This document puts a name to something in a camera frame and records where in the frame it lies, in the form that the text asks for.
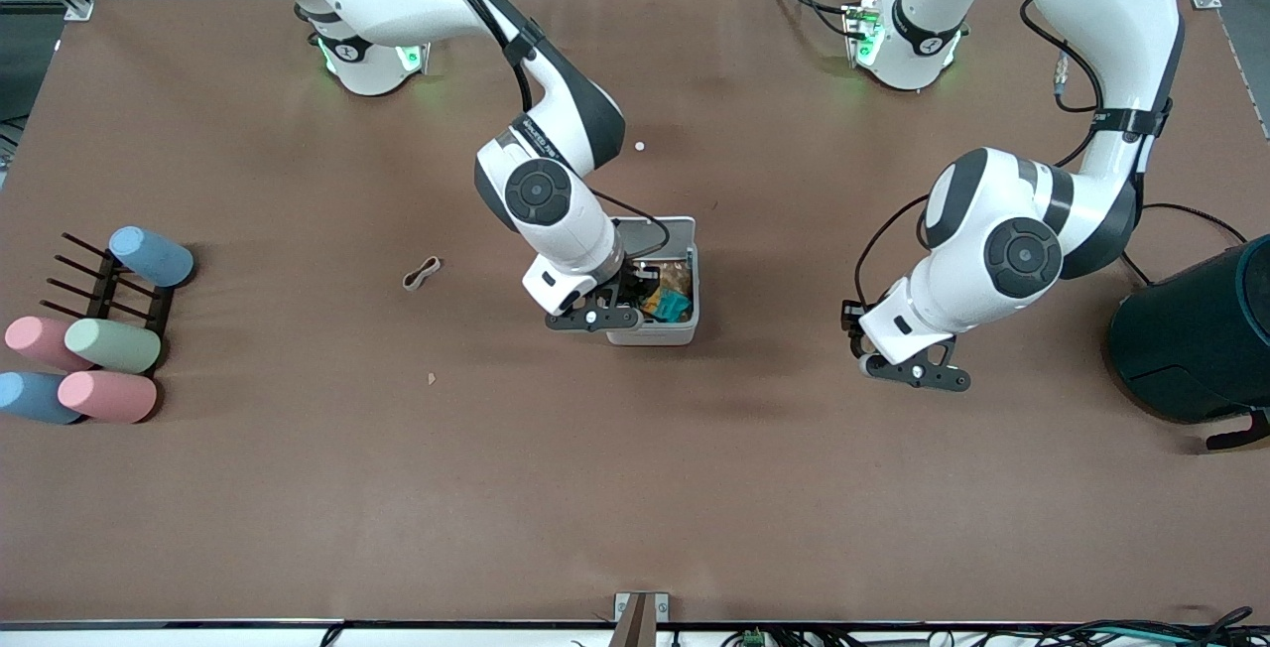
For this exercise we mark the blue plastic cup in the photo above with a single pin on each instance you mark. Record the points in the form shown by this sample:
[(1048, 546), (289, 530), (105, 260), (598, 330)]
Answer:
[(30, 397), (151, 257)]

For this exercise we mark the items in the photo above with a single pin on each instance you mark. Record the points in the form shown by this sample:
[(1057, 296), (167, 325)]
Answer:
[(675, 307)]

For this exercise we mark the black bin foot pedal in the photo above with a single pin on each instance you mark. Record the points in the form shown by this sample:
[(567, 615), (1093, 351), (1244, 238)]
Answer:
[(1240, 434)]

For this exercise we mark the black cup drying rack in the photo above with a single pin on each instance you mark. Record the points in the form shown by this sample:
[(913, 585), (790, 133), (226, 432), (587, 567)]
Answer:
[(162, 308)]

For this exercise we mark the pink plastic cup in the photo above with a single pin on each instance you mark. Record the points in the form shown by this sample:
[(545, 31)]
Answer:
[(107, 396), (40, 339)]

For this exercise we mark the small green connector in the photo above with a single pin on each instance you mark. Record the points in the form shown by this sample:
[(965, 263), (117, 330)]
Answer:
[(754, 637)]

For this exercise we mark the small white plastic box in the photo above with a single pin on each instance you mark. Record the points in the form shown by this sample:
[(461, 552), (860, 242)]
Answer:
[(655, 334)]

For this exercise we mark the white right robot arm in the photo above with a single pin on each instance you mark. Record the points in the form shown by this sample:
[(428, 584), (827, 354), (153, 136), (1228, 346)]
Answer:
[(536, 193)]

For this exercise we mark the yellow wrapper piece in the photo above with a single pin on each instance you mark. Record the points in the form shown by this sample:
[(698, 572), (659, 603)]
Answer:
[(654, 307)]

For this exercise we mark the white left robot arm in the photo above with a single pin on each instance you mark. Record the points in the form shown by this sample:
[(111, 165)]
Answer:
[(1022, 255)]

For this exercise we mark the metal bracket with brown post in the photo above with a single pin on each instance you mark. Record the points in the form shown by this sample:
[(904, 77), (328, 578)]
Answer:
[(640, 617)]

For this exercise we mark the brown loop band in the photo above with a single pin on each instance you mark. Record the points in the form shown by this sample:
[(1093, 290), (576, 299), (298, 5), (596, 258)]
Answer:
[(422, 273)]

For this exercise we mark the green-lit base connector box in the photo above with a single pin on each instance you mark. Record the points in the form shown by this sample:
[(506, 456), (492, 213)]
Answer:
[(861, 32), (412, 54)]

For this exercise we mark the green plastic cup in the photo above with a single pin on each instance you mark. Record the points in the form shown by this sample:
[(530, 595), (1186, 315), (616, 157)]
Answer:
[(114, 345)]

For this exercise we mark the dark teal round pedal bin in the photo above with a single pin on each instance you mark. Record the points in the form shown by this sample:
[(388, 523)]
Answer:
[(1191, 339)]

